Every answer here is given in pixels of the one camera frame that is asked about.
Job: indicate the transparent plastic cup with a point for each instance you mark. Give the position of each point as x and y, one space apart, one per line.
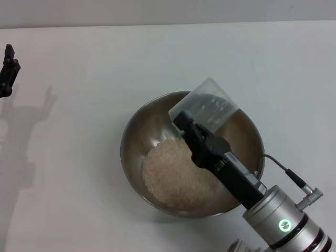
210 89

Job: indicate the stainless steel mixing bowl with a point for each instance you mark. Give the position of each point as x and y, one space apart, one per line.
157 118

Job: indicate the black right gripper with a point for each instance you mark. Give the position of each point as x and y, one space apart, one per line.
236 183

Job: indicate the pile of white rice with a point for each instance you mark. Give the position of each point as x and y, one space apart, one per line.
170 178

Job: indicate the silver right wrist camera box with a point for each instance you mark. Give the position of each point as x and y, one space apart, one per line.
246 173

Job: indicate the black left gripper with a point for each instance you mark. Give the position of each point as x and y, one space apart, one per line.
4 89

